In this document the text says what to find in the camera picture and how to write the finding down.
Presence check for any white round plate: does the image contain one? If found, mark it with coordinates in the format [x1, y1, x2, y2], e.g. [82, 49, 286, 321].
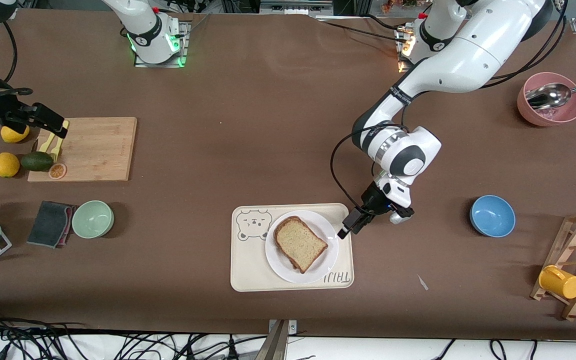
[265, 210, 340, 284]

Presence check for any yellow plastic fork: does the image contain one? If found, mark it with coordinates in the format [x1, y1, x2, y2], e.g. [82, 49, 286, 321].
[49, 120, 70, 163]

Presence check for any yellow lemon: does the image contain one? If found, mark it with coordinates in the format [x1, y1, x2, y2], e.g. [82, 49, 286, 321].
[0, 125, 31, 144]
[0, 152, 21, 178]

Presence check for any dark green avocado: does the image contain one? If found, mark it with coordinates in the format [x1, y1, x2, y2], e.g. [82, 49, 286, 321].
[20, 151, 55, 172]

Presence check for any wooden cutting board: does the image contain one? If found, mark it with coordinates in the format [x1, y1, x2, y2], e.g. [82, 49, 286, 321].
[27, 117, 138, 183]

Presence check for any grey folded cloth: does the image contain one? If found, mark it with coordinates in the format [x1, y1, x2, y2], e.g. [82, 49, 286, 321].
[26, 200, 79, 249]

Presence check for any pale green bowl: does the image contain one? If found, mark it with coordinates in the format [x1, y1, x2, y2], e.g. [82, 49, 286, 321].
[71, 200, 115, 239]

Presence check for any cream bear print tray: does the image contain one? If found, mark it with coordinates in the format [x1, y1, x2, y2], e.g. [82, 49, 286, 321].
[230, 202, 355, 293]

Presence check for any blue bowl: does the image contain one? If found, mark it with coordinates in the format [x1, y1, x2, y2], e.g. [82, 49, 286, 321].
[469, 194, 516, 238]

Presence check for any pink bowl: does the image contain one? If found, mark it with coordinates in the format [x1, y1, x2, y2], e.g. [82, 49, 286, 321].
[517, 72, 576, 128]

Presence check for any metal spoon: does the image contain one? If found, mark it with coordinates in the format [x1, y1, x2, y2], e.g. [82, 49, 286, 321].
[525, 80, 576, 111]

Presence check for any yellow mug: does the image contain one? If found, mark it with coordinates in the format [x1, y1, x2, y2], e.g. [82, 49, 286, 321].
[538, 265, 576, 300]

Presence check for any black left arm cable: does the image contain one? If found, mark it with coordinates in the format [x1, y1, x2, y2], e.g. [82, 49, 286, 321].
[329, 125, 410, 215]

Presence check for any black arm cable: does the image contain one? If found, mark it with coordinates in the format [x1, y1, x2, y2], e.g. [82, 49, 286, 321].
[329, 125, 410, 215]
[0, 20, 20, 85]

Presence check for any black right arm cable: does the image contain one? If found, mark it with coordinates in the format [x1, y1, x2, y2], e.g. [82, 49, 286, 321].
[0, 20, 20, 85]

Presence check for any metal table bracket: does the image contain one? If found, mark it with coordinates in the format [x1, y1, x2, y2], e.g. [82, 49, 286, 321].
[254, 319, 298, 360]

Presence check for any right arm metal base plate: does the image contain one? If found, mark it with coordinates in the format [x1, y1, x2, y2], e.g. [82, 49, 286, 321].
[133, 20, 192, 69]

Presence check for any black cable on table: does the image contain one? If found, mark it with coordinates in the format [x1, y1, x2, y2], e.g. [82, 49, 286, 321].
[318, 14, 405, 45]

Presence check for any black cable tangle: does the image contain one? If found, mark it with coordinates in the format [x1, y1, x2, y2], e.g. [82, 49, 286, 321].
[0, 309, 269, 360]

